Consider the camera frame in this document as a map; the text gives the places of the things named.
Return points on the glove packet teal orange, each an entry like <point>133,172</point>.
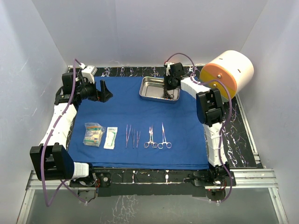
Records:
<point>93,135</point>

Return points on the metal instrument tray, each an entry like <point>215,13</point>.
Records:
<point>152,89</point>

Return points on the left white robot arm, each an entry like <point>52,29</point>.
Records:
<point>50,158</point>

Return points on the blue surgical drape cloth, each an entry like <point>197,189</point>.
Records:
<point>181,125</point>

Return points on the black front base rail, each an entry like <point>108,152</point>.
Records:
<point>147,182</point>

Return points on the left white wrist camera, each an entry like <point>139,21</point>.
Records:
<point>89,72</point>

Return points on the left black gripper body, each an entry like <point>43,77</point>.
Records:
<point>88,90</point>

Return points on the steel surgical scissors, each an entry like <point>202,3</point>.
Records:
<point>164,141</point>

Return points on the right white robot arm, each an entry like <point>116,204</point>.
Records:
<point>210,113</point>

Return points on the steel hemostat clamp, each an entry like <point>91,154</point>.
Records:
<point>151,141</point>

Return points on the white cylindrical drawer container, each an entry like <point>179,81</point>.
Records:
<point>232,68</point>

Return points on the green packaged surgical supplies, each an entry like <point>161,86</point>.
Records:
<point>99,140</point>

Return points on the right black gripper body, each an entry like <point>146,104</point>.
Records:
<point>169,85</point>

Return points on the white suture packet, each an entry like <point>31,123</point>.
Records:
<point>110,138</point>

